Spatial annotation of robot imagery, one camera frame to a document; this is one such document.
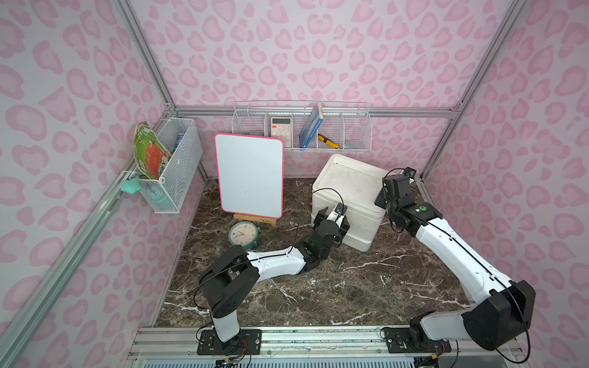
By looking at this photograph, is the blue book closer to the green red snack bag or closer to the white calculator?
the white calculator

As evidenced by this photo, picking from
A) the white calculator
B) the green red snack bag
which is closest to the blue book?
the white calculator

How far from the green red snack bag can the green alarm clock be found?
14.7 inches

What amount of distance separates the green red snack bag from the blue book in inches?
20.5

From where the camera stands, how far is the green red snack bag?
0.69 meters

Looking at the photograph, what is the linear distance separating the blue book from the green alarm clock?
40 cm

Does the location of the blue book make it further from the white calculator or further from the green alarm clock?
the green alarm clock

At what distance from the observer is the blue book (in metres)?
0.87

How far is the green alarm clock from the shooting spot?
0.96 meters
